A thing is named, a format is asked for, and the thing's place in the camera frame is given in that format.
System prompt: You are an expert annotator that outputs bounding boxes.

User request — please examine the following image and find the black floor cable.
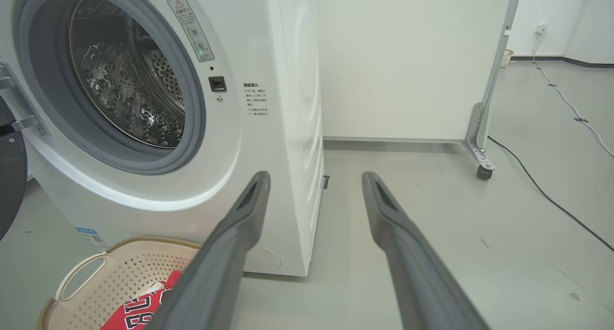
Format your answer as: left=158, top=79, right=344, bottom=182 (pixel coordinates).
left=487, top=136, right=614, bottom=254

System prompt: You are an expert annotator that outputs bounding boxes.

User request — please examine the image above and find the grey rubber door gasket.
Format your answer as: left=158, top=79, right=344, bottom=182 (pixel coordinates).
left=13, top=0, right=207, bottom=176

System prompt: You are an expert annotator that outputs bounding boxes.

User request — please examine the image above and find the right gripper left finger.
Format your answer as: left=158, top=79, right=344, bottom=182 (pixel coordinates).
left=145, top=171, right=272, bottom=330

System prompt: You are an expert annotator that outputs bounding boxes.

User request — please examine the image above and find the grey warning sticker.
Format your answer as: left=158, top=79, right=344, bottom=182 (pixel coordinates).
left=166, top=0, right=215, bottom=62

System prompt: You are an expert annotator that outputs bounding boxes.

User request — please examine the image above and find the white partition panel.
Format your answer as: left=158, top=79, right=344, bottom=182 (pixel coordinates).
left=314, top=0, right=524, bottom=144

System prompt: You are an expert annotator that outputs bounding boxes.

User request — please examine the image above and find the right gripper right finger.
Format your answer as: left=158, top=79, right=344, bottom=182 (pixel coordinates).
left=361, top=171, right=491, bottom=330

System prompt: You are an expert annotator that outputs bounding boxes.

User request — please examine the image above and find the white floor cable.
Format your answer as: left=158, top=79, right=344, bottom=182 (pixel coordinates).
left=531, top=30, right=614, bottom=159

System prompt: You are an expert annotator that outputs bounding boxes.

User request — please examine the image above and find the blue energy label sticker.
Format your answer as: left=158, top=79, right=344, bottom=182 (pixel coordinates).
left=75, top=226, right=110, bottom=253

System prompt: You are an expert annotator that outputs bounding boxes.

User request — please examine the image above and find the perforated steel washer drum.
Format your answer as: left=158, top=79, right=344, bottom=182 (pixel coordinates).
left=67, top=0, right=187, bottom=150

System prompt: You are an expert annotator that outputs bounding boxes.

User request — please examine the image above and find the cream perforated laundry basket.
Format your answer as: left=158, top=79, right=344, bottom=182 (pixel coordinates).
left=37, top=236, right=203, bottom=330

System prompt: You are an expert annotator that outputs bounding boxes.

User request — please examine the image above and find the red jersey numbered 78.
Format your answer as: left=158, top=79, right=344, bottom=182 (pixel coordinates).
left=100, top=271, right=184, bottom=330

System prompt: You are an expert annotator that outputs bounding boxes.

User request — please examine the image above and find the white front-load washing machine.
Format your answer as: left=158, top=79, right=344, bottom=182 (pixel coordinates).
left=0, top=0, right=327, bottom=278

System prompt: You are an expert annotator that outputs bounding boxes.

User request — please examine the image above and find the metal door hinge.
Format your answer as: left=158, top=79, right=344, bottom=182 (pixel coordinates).
left=0, top=61, right=49, bottom=137

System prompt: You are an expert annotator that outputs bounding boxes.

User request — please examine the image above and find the black glass washing machine door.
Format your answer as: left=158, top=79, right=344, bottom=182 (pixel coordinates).
left=0, top=97, right=28, bottom=242

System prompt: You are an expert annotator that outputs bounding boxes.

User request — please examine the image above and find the metal caster bracket with wheel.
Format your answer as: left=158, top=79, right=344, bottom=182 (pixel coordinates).
left=462, top=102, right=496, bottom=181

